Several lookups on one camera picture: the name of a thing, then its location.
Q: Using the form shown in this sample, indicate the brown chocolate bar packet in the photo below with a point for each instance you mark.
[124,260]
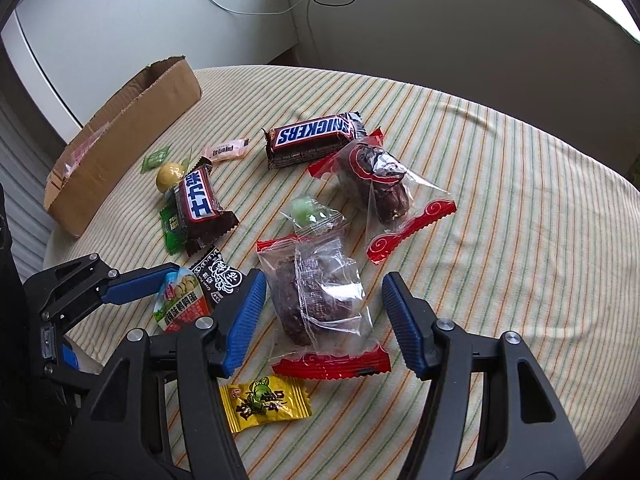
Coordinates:
[200,200]
[310,136]

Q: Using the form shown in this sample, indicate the green ball candy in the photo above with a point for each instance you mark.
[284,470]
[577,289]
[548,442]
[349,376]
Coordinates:
[302,210]

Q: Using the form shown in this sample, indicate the red green egg snack packet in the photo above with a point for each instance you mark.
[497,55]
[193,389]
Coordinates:
[180,305]

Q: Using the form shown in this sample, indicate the sliced bread packet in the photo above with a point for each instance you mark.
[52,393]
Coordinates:
[82,149]

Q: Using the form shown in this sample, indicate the striped tablecloth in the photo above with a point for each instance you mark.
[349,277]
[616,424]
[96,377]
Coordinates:
[500,260]

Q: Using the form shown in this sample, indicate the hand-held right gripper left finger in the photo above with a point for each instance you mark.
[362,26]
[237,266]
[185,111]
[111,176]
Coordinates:
[245,320]

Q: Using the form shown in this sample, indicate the pink candy packet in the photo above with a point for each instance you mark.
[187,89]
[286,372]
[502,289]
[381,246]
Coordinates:
[227,151]

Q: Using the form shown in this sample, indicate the brown cardboard box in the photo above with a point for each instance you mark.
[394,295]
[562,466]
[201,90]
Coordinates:
[125,125]

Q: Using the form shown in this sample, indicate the small green candy packet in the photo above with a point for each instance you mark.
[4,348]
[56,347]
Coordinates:
[155,160]

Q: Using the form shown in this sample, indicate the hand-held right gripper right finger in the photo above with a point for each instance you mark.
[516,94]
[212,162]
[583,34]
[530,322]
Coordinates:
[400,325]

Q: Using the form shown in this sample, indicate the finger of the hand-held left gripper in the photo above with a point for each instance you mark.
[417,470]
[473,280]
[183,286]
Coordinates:
[82,385]
[135,286]

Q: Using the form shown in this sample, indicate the yellow candy packet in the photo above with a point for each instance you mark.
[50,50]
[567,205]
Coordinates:
[265,402]

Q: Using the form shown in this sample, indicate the white cabinet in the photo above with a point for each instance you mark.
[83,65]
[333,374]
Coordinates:
[125,20]

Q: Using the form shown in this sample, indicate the yellow round candy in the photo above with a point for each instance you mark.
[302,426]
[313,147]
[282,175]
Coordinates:
[168,176]

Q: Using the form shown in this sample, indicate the brown cake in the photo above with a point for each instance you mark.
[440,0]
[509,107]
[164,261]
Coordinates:
[380,180]
[310,300]

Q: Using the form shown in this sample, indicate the black white snack packet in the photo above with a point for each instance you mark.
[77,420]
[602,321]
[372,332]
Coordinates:
[220,272]

